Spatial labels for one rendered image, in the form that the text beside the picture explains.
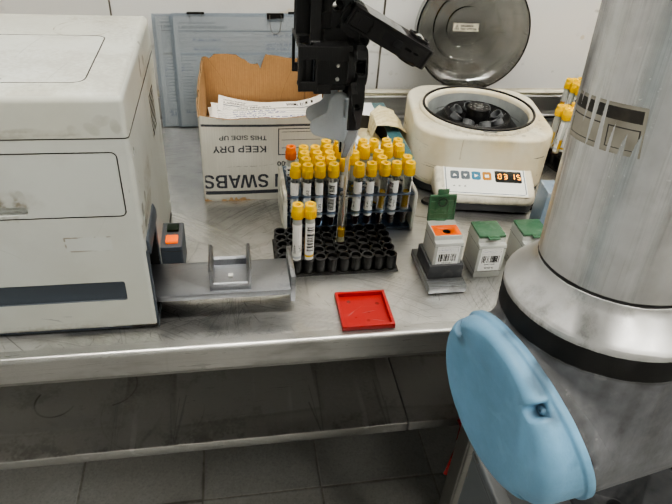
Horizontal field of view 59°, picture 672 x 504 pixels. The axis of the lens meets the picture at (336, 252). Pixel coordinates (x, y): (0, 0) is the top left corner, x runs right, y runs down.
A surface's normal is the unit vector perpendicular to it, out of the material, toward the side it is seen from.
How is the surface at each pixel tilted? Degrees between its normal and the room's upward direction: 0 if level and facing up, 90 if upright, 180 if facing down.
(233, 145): 91
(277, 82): 87
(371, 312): 0
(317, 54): 90
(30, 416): 0
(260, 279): 0
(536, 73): 90
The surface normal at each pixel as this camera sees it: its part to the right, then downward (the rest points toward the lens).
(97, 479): 0.06, -0.80
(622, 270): -0.47, 0.43
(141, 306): 0.16, 0.59
